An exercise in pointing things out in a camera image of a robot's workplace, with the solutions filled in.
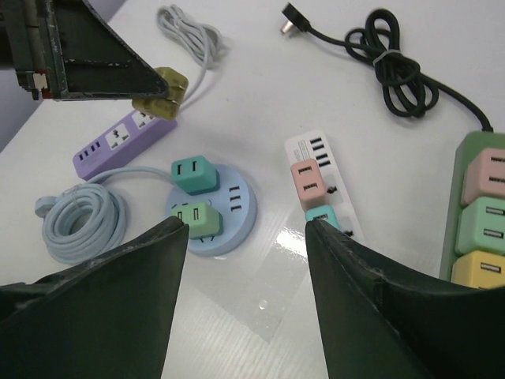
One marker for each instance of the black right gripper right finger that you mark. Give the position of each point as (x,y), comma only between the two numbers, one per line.
(381,319)

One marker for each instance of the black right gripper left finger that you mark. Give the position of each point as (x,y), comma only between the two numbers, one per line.
(109,317)

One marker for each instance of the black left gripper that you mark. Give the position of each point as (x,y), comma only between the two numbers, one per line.
(91,61)

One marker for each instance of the yellow olive charger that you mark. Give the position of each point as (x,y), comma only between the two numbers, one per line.
(168,106)

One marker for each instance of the teal charger dark base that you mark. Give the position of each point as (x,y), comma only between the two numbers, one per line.
(323,212)

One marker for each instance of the pink brown charger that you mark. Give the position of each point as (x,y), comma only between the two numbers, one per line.
(484,177)

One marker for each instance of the round blue power socket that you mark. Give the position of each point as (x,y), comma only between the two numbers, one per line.
(236,202)

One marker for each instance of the white USB power strip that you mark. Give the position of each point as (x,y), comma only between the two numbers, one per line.
(315,145)

